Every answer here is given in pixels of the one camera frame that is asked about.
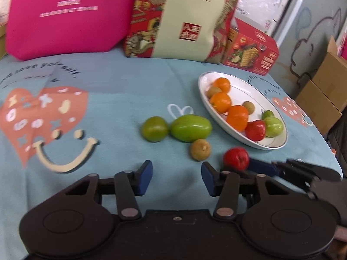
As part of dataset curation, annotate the red apple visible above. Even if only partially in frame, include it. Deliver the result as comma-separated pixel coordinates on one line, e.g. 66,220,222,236
245,120,266,142
223,147,249,171

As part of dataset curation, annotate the small green lime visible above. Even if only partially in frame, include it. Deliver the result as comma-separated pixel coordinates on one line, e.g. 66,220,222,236
262,110,275,120

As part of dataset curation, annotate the large orange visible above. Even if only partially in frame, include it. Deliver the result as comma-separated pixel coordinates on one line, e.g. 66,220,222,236
226,105,249,132

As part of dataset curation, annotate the brown kiwi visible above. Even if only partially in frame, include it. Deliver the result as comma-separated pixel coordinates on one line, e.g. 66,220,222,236
206,86,222,99
242,101,255,114
190,139,211,161

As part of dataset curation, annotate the red apple in plate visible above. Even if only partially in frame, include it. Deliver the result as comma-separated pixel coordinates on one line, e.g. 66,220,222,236
245,120,266,142

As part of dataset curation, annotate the green apple in plate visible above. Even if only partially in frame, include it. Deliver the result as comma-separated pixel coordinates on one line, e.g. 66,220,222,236
264,117,284,138

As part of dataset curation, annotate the brown kiwi front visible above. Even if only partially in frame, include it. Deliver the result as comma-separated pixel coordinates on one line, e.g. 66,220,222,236
190,139,211,161

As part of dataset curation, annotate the round green fruit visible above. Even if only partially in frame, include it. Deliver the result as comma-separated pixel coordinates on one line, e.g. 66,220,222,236
141,116,169,143

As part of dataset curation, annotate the green mango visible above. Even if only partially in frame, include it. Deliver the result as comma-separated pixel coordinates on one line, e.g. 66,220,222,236
170,114,212,143

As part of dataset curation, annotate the white oval plate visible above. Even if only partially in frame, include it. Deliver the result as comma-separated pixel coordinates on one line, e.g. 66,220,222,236
198,72,288,150

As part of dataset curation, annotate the small orange upper plate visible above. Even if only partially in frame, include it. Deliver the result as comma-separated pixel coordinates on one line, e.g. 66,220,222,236
212,78,231,93

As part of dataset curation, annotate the light blue printed tablecloth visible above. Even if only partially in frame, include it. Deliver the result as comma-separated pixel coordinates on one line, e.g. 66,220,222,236
1,49,343,259

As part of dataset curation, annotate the red cracker box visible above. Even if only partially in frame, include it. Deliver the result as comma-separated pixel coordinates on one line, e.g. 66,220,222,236
222,18,279,76

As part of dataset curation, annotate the red patterned gift bag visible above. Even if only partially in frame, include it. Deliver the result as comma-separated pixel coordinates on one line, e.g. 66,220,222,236
124,0,238,63

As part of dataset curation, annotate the magenta fabric bag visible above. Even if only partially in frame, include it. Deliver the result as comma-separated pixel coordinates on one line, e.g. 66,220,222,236
6,0,134,60

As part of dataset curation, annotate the green gift box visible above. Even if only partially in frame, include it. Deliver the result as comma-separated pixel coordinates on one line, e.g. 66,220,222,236
0,24,7,59

